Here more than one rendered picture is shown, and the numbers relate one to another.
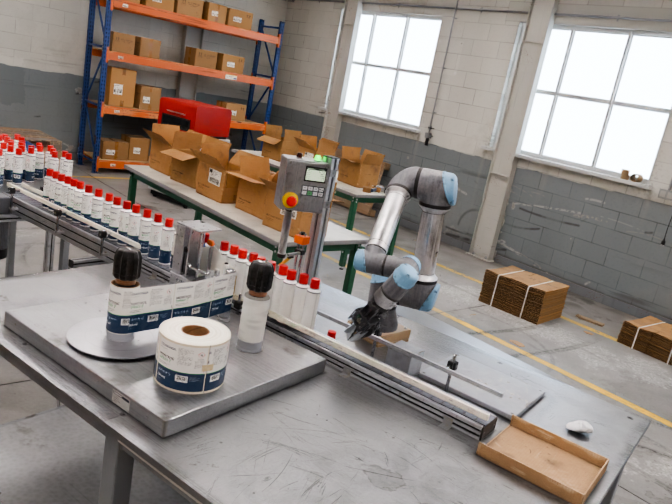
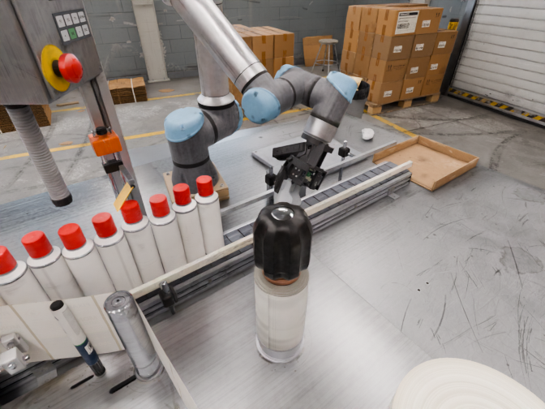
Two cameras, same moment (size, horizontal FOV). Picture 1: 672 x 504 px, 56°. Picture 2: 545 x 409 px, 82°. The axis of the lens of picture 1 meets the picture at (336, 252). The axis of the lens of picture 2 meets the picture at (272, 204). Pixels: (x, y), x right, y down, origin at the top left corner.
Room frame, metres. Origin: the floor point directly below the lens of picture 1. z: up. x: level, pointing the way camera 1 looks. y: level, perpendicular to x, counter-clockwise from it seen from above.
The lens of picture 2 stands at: (1.84, 0.53, 1.43)
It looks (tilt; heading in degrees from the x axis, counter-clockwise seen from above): 36 degrees down; 290
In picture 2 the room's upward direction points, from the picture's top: straight up
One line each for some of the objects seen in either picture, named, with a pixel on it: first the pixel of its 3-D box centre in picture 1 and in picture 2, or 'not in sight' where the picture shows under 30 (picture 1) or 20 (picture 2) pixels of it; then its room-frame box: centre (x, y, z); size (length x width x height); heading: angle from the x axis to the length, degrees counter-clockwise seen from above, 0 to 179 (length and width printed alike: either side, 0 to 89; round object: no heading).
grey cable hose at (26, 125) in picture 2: (285, 231); (40, 153); (2.39, 0.21, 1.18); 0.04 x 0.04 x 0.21
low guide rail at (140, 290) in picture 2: (344, 348); (289, 221); (2.02, -0.09, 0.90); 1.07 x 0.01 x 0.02; 56
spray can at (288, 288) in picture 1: (287, 296); (168, 238); (2.22, 0.14, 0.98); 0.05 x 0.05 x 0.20
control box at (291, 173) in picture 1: (302, 184); (24, 19); (2.35, 0.17, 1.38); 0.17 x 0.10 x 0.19; 111
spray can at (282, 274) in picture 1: (279, 291); (142, 244); (2.26, 0.18, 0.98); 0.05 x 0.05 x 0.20
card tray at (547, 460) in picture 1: (543, 456); (424, 160); (1.66, -0.70, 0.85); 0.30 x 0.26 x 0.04; 56
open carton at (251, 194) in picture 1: (268, 188); not in sight; (4.43, 0.55, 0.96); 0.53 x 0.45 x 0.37; 136
